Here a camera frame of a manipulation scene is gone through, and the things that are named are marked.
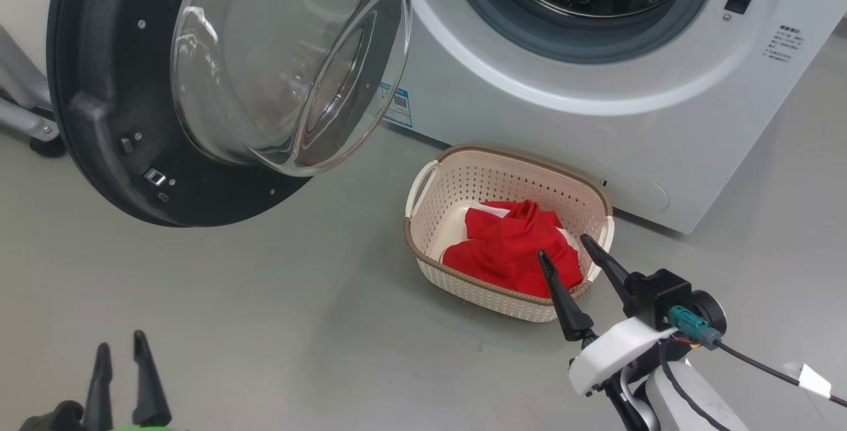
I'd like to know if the white front-load washing machine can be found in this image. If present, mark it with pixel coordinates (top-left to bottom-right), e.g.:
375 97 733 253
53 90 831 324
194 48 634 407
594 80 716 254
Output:
380 0 847 235

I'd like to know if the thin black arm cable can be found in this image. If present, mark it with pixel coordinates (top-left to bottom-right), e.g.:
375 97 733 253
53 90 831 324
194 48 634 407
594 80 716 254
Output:
658 342 715 431

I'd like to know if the small text sticker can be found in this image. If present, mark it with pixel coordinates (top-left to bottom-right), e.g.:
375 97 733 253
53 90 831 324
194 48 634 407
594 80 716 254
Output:
762 24 805 64

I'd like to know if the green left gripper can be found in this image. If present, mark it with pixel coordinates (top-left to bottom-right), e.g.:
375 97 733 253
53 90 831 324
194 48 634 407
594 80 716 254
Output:
83 330 174 431

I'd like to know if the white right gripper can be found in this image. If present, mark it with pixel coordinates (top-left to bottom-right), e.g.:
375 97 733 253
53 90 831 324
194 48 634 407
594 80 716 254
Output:
537 234 678 431

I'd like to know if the round white filter cover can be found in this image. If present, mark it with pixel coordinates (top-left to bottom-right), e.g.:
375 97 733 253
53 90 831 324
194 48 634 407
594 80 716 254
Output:
599 176 670 215

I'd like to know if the cream basket with brown rim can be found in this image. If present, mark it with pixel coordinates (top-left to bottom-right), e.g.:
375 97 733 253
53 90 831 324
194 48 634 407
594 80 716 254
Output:
404 145 615 323

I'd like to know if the red garment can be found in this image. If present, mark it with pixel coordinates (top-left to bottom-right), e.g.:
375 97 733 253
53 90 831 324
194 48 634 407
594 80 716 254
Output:
441 199 584 299

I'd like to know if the metal cart leg with caster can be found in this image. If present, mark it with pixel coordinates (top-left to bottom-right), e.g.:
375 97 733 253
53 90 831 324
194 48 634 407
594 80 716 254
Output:
0 0 67 159

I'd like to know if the black cable with teal plug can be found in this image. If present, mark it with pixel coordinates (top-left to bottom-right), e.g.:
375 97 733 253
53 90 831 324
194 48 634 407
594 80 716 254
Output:
668 305 847 409

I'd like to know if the round black glass washer door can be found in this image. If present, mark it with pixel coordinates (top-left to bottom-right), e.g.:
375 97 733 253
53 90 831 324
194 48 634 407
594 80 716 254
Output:
46 0 413 228

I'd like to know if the blue energy label sticker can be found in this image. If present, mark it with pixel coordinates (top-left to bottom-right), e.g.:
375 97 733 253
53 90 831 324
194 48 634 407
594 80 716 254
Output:
380 82 413 128

